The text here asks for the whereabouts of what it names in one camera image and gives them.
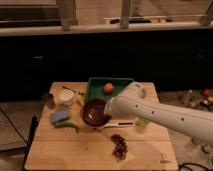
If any dark purple bowl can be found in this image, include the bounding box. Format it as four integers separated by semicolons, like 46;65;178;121
81;99;111;127

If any wooden table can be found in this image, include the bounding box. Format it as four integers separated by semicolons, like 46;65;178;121
24;81;179;171

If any green chili pepper toy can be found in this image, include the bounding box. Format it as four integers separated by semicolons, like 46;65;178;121
53;121;79;133

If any green plastic tray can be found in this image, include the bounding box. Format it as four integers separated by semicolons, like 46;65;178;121
84;77;134;102

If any blue sponge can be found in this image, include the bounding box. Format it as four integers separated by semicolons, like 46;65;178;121
50;110;70;123

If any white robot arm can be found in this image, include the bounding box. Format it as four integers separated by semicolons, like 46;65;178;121
105;82;213;146

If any thin dark stick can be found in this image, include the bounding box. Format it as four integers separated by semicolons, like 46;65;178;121
62;86;85;96

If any white round container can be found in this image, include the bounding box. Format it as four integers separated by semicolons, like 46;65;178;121
59;89;74;105

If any spice bottle rack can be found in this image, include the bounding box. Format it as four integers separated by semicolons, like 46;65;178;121
178;89;213;112

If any black floor cable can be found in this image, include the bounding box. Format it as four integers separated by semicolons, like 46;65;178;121
0;107;30;145

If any white handled brush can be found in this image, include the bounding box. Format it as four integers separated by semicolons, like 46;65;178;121
95;121;134;131

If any light green cup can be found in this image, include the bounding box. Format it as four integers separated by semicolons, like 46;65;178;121
136;118;149;128

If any orange ball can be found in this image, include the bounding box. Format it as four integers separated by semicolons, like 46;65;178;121
103;83;114;94

